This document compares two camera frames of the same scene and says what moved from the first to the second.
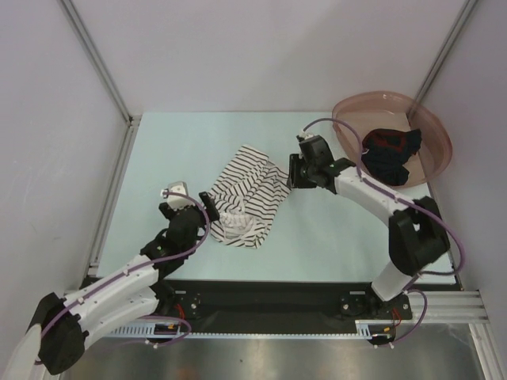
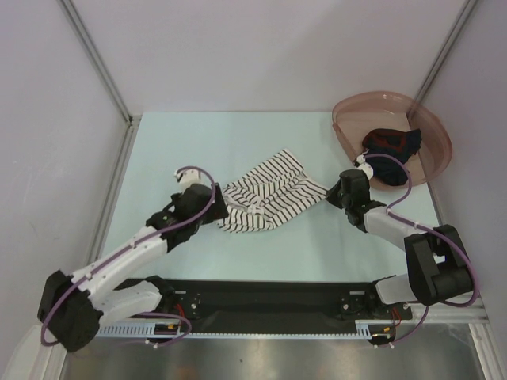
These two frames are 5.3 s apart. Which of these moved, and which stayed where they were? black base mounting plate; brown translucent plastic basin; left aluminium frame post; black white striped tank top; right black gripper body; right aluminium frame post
Moved: black white striped tank top; right black gripper body
Stayed: brown translucent plastic basin; right aluminium frame post; left aluminium frame post; black base mounting plate
